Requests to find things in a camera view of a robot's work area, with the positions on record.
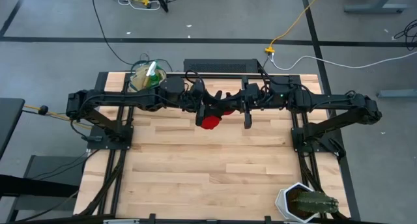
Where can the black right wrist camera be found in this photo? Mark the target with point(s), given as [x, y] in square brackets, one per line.
[251, 82]

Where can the green cactus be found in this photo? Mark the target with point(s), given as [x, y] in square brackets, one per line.
[316, 201]

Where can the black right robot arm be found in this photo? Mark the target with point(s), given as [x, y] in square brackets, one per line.
[332, 100]

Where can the red and black gardening glove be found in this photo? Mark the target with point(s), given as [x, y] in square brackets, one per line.
[210, 122]

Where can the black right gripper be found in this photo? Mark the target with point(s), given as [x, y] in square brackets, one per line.
[257, 95]

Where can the black side desk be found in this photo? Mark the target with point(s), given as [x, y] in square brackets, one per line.
[9, 120]

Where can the black perforated computer tower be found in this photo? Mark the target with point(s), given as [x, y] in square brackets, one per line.
[221, 66]

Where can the green spray bottle white nozzle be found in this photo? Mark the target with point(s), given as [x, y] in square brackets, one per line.
[151, 69]

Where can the black stand leg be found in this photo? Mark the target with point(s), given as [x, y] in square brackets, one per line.
[161, 1]

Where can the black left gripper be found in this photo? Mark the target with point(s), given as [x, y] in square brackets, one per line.
[197, 93]

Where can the white hexagonal plant pot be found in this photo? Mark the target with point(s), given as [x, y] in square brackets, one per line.
[281, 202]

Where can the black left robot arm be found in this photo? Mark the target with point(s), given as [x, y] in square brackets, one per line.
[114, 98]

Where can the grey desk leg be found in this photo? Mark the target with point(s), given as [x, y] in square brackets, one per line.
[374, 8]

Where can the grey desk foot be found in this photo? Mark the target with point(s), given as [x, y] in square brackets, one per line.
[397, 93]

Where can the black flat beam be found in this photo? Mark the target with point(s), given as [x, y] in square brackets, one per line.
[32, 186]

